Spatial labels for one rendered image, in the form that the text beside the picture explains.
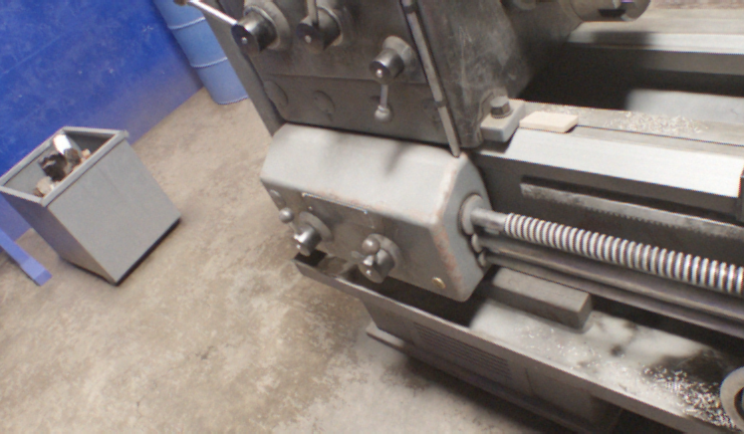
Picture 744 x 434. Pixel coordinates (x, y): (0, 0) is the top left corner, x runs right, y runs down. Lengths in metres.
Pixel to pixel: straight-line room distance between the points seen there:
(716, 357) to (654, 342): 0.11
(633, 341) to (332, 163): 0.71
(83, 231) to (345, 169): 1.73
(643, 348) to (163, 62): 3.70
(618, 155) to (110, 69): 3.59
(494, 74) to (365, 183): 0.32
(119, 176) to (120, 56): 1.57
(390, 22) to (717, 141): 0.53
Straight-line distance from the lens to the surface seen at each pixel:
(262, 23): 1.10
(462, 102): 0.96
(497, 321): 1.30
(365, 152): 1.13
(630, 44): 1.24
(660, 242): 1.03
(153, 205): 2.84
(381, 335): 1.85
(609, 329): 1.25
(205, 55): 3.78
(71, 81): 4.04
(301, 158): 1.26
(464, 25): 0.94
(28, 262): 3.56
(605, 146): 0.95
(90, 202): 2.69
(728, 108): 1.21
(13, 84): 3.94
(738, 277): 0.91
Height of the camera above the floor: 1.43
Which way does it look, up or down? 38 degrees down
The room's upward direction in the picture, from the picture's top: 26 degrees counter-clockwise
